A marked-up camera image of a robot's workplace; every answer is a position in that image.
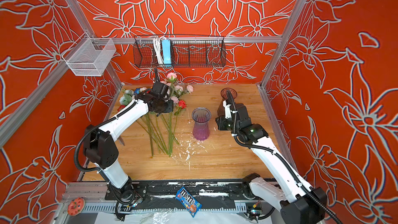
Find small red rose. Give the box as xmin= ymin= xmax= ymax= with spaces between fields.
xmin=169 ymin=100 xmax=187 ymax=156

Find purple glass vase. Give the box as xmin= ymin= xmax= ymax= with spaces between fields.
xmin=192 ymin=107 xmax=211 ymax=141

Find pink rose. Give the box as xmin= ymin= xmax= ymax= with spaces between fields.
xmin=167 ymin=72 xmax=177 ymax=83

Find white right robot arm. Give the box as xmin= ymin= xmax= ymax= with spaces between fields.
xmin=216 ymin=100 xmax=341 ymax=224

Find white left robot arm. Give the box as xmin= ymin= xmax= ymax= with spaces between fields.
xmin=74 ymin=82 xmax=174 ymax=194

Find brown glass vase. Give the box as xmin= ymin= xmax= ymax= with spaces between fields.
xmin=217 ymin=88 xmax=238 ymax=117

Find blue and white flowers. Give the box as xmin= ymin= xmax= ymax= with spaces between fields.
xmin=119 ymin=87 xmax=147 ymax=106

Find pink carnation spray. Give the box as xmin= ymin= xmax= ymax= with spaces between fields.
xmin=161 ymin=81 xmax=194 ymax=157

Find dark red flower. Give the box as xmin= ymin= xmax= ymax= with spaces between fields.
xmin=118 ymin=105 xmax=125 ymax=112

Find light blue box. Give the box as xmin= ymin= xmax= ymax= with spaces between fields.
xmin=162 ymin=39 xmax=172 ymax=67

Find white mesh basket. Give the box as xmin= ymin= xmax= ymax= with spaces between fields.
xmin=61 ymin=33 xmax=116 ymax=77

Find blue candy bag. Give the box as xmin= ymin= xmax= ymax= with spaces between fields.
xmin=175 ymin=187 xmax=202 ymax=217

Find black wire basket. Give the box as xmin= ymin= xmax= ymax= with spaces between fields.
xmin=133 ymin=34 xmax=227 ymax=68

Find beige handled scissors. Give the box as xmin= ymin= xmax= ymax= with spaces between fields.
xmin=118 ymin=136 xmax=125 ymax=146

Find white cable bundle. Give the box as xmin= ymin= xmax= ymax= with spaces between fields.
xmin=153 ymin=36 xmax=164 ymax=66

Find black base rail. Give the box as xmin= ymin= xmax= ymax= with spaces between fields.
xmin=118 ymin=179 xmax=272 ymax=215

